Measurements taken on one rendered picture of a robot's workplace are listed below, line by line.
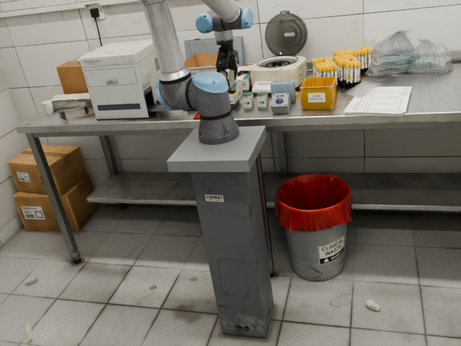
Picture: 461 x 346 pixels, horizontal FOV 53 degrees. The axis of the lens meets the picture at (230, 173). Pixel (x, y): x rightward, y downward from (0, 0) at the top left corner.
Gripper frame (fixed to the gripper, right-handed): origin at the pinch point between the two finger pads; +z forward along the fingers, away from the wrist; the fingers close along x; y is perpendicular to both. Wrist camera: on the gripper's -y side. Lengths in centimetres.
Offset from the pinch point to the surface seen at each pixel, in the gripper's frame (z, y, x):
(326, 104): 7.7, -3.5, -41.3
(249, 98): 5.0, -0.7, -8.4
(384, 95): 9, 8, -64
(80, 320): 98, -51, 76
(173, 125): 12.5, -11.5, 24.8
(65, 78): -1, 26, 102
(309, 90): 1.9, -3.3, -34.9
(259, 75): 1.9, 21.8, -8.1
